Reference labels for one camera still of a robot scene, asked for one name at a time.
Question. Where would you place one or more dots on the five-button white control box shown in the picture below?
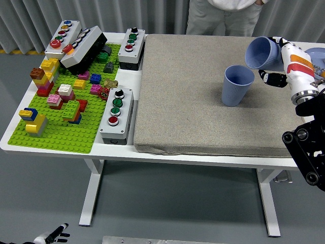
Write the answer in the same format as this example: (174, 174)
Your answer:
(61, 33)

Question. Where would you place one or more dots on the silver metal plate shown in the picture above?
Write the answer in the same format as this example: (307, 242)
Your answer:
(152, 241)

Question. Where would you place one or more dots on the red valve handwheel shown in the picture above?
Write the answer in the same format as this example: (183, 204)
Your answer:
(104, 94)

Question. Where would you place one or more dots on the grey-brown fabric mat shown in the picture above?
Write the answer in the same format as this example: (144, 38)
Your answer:
(190, 89)

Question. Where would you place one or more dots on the magenta lego brick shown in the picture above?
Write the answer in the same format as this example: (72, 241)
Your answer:
(95, 89)
(83, 75)

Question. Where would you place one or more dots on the person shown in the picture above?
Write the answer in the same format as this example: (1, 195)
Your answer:
(215, 20)

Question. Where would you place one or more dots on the white table leg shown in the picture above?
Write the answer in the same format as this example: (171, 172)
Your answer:
(89, 198)
(269, 203)

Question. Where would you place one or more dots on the grey pleated curtain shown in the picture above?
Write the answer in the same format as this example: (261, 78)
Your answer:
(101, 12)

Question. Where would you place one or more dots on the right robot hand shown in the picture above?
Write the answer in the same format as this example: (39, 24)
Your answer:
(299, 76)

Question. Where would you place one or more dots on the small knob three-button control box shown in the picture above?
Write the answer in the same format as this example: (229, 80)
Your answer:
(127, 54)

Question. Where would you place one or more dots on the yellow white brick stack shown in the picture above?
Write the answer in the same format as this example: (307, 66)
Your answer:
(49, 63)

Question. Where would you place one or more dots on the yellow black floor tape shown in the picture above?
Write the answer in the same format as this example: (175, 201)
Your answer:
(23, 52)

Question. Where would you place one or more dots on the red lego brick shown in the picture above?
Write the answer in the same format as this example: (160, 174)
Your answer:
(83, 104)

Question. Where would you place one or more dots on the metal bracket under table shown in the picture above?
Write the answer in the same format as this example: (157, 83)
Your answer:
(284, 178)

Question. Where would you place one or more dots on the large knob three-button control box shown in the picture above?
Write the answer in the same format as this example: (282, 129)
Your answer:
(111, 129)

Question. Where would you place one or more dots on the blue lego brick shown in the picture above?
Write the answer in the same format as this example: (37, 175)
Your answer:
(95, 78)

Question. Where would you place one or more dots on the brown yellow pink red tower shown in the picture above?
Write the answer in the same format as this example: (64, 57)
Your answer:
(40, 81)

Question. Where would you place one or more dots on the yellow lego brick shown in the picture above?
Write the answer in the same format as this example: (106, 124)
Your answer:
(79, 84)

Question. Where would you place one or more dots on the pink white red brick stack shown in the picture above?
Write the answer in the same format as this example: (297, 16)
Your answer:
(53, 99)

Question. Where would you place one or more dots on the light blue plate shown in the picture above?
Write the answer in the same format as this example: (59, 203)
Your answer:
(317, 52)

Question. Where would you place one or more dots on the blue yellow grey brick duck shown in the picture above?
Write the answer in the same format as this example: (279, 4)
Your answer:
(35, 124)

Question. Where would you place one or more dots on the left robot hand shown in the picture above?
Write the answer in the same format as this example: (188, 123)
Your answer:
(48, 237)

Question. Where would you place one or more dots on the tilted white black control box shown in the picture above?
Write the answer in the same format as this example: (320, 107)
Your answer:
(83, 48)

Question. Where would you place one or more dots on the green orange blue brick stack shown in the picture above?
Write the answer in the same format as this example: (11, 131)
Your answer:
(71, 108)

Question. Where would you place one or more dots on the blue ribbed plastic cup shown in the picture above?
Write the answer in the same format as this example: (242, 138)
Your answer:
(259, 53)
(231, 94)

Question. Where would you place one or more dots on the grey sloped lego brick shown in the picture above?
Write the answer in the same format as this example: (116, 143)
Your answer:
(108, 68)

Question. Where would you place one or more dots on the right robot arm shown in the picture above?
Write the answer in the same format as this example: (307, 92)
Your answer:
(308, 109)

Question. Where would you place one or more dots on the green lego baseplate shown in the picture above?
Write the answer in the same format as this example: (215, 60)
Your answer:
(63, 137)

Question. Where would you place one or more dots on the brass valve fitting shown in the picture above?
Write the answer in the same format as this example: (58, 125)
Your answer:
(111, 83)

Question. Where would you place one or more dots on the dark grey arch brick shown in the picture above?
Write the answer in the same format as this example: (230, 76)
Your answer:
(108, 50)

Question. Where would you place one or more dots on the green lego brick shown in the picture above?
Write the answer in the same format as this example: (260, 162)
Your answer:
(102, 57)

